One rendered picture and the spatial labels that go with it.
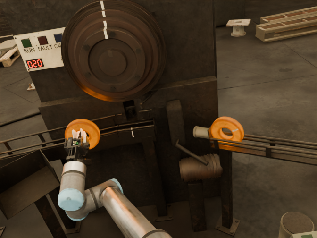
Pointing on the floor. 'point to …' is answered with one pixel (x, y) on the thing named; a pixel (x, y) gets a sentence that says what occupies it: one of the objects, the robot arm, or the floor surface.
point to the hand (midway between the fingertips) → (81, 131)
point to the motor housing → (196, 174)
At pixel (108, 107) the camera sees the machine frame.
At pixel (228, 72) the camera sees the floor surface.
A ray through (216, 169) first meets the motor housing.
